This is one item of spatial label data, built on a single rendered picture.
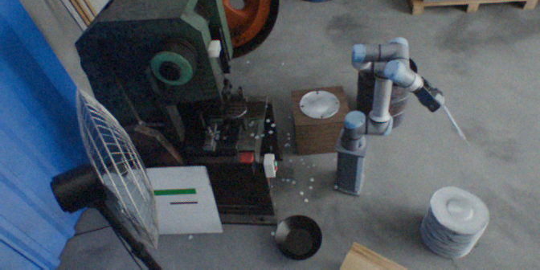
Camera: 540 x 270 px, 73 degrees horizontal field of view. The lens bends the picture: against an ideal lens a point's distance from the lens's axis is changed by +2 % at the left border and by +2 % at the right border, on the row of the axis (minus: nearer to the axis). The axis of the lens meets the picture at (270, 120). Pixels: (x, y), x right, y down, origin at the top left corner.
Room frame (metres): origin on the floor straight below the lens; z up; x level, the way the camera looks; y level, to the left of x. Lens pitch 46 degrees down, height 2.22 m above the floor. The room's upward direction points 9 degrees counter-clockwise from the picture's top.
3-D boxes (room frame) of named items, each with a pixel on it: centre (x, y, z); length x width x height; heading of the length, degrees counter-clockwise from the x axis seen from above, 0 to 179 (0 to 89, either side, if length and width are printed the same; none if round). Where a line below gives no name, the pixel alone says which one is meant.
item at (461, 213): (0.93, -0.96, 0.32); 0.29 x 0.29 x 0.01
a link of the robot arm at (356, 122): (1.40, -0.50, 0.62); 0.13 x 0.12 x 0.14; 75
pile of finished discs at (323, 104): (1.88, -0.38, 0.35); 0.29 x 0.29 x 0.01
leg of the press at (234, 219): (1.31, 0.50, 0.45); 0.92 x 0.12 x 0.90; 78
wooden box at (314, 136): (1.88, -0.38, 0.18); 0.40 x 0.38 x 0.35; 85
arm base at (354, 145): (1.41, -0.49, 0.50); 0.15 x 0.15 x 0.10
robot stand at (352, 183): (1.41, -0.49, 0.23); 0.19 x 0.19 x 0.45; 62
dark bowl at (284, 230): (1.03, -0.06, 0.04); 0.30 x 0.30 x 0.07
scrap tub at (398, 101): (2.02, -0.91, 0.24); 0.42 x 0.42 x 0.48
